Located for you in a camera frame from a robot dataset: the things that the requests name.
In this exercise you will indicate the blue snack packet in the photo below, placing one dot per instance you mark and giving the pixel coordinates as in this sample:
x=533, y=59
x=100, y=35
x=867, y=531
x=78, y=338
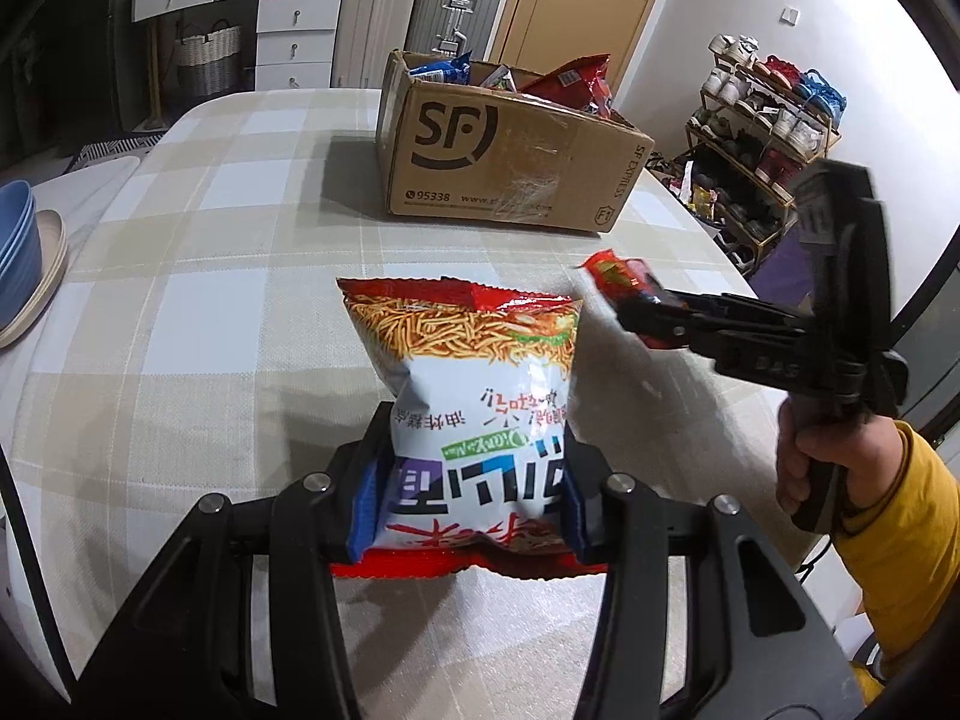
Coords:
x=446, y=67

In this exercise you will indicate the woven laundry basket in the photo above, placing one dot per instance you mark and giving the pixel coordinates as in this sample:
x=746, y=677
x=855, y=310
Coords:
x=208, y=60

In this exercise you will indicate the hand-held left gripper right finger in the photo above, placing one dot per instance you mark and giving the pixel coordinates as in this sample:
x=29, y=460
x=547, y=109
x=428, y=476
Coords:
x=577, y=521

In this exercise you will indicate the beige suitcase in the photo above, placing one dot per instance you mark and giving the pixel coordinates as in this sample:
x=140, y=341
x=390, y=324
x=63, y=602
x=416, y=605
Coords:
x=371, y=22

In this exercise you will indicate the brown cardboard box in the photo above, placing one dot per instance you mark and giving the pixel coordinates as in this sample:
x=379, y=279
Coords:
x=465, y=150

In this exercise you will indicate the large red snack packet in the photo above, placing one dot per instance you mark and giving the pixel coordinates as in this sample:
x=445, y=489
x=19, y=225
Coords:
x=574, y=86

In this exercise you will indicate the noodle print snack packet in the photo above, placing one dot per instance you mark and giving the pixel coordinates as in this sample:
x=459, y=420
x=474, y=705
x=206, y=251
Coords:
x=465, y=360

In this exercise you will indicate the silver suitcase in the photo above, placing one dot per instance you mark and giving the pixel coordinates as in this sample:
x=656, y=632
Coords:
x=450, y=15

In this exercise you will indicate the blue bag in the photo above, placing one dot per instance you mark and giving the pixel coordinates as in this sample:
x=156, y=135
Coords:
x=823, y=94

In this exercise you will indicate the black white patterned rug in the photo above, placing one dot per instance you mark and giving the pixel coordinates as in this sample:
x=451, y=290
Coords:
x=112, y=150

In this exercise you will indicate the wooden shoe rack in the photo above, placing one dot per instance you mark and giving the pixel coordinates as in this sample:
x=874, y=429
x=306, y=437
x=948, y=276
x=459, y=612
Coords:
x=780, y=199

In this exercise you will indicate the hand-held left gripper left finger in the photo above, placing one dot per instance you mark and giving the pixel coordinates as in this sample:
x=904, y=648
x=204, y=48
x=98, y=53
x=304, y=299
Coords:
x=366, y=514

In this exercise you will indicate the black refrigerator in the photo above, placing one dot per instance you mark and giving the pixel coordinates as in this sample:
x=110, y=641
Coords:
x=75, y=52

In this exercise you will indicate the white drawer dresser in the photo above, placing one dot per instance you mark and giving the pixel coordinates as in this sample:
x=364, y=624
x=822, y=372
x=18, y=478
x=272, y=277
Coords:
x=292, y=30

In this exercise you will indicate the person's right hand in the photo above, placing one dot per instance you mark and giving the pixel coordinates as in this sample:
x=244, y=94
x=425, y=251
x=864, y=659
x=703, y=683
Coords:
x=874, y=457

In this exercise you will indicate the stack of blue bowls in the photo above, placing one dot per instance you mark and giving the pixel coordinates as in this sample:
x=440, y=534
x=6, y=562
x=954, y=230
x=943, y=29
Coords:
x=15, y=232

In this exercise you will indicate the wooden door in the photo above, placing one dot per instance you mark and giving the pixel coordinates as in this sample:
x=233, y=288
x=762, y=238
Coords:
x=592, y=0

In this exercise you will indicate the white light switch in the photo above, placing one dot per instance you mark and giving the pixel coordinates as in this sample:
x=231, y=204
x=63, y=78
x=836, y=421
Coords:
x=789, y=15

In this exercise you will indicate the beige plate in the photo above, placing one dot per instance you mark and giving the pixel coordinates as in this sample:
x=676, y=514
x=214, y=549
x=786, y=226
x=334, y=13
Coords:
x=37, y=285

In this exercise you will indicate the shoe rack with shoes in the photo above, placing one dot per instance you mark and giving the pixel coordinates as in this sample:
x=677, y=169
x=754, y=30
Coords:
x=750, y=150

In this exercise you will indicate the person's right forearm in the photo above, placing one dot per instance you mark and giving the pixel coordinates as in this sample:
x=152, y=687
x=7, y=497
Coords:
x=907, y=562

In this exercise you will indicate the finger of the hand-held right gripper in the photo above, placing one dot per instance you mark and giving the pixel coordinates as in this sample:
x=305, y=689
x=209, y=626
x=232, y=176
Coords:
x=701, y=302
x=667, y=330

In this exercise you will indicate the small red snack packet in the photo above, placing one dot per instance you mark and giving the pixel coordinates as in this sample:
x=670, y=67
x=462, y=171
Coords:
x=611, y=270

